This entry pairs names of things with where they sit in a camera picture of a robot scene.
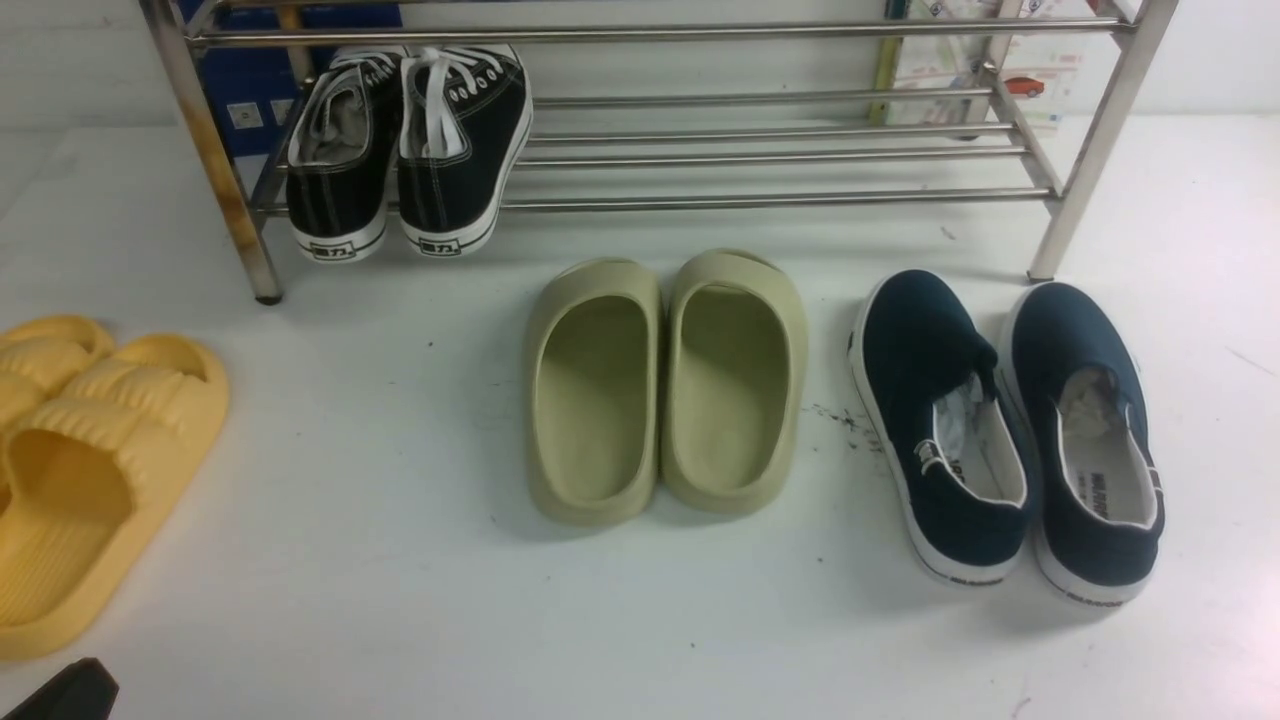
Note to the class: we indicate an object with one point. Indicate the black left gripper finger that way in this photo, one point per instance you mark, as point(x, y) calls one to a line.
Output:
point(82, 690)

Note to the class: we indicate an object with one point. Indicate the black canvas sneaker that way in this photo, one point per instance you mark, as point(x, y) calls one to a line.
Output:
point(467, 115)
point(339, 155)

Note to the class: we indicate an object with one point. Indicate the blue box behind rack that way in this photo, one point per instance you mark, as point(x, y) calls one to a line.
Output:
point(251, 89)

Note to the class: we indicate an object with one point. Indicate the steel shoe rack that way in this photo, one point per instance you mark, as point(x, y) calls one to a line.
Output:
point(180, 43)

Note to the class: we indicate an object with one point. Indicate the left navy slip-on shoe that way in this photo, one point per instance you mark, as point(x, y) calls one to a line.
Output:
point(927, 379)

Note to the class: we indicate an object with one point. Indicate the navy slip-on shoe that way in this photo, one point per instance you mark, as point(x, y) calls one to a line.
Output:
point(1075, 395)
point(927, 379)

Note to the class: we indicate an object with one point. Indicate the right navy slip-on shoe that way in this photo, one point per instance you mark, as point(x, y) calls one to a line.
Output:
point(1075, 395)

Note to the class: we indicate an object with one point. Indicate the colourful poster behind rack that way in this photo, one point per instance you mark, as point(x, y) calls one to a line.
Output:
point(1039, 71)

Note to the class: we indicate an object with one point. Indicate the right yellow ridged slipper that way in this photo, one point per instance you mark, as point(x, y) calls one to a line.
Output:
point(95, 471)

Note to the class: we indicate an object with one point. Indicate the yellow ridged slipper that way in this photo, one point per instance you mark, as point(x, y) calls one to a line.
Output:
point(39, 358)
point(95, 471)

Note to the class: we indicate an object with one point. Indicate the left yellow ridged slipper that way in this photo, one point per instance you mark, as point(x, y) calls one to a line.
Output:
point(39, 358)

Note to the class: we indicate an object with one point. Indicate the left olive foam slipper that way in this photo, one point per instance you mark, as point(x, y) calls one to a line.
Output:
point(591, 368)

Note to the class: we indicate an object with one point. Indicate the olive foam slipper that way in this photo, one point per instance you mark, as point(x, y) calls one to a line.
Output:
point(738, 350)
point(591, 368)

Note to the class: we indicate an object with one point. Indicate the right olive foam slipper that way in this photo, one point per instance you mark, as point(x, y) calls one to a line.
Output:
point(738, 350)

